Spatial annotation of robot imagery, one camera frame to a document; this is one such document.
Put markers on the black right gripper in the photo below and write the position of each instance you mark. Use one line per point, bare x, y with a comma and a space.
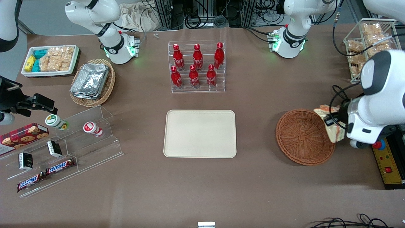
9, 98

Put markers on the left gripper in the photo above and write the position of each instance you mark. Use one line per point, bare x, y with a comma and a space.
336, 119

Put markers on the triangle sandwich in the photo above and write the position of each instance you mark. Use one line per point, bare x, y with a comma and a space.
333, 134

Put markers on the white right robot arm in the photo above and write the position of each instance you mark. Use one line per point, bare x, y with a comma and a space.
110, 41

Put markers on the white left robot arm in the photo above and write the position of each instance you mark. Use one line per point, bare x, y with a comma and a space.
294, 31

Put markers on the brown wicker basket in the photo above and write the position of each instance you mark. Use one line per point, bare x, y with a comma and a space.
300, 137

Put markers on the white rectangular snack tray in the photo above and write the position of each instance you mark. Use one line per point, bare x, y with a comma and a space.
74, 61

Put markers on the light wicker oval basket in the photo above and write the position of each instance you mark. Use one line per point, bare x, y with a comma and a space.
109, 85

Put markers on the cream plastic tray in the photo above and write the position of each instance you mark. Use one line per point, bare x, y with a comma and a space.
200, 133

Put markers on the green label yogurt bottle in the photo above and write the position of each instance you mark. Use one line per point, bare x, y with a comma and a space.
55, 122

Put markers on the red plaid cookie box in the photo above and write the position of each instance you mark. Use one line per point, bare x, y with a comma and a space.
22, 136

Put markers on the teal snack packet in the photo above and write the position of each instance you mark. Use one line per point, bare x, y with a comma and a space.
40, 53
36, 65

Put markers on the yellow snack packet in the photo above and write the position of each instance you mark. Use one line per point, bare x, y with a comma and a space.
30, 63

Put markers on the small black white carton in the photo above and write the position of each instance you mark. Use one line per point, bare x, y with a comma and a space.
26, 161
54, 148

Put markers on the clear bag of rice crackers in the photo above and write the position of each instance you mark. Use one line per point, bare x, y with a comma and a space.
57, 58

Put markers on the bagged fried cracker pack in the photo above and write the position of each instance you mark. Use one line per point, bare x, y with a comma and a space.
379, 47
375, 31
355, 46
356, 60

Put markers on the stacked aluminium foil trays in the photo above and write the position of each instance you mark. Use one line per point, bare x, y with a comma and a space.
90, 80

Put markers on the red label yogurt bottle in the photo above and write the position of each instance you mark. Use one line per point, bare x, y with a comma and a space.
91, 128

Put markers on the snickers chocolate bar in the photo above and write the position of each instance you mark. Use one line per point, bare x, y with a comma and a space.
30, 182
60, 166

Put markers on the clear acrylic stepped display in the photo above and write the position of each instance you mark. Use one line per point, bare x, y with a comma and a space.
91, 148

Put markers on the yellow emergency stop box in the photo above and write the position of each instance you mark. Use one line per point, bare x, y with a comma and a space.
387, 167

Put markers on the clear acrylic bottle rack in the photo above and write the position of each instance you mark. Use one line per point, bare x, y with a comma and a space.
218, 80

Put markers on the red cola bottle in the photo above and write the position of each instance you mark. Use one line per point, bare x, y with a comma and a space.
211, 77
178, 58
219, 57
176, 78
194, 77
198, 58

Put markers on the beige cloth bag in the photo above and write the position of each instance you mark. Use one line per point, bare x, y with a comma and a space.
139, 17

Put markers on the small silver metal block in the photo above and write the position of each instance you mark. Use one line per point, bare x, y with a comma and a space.
206, 224

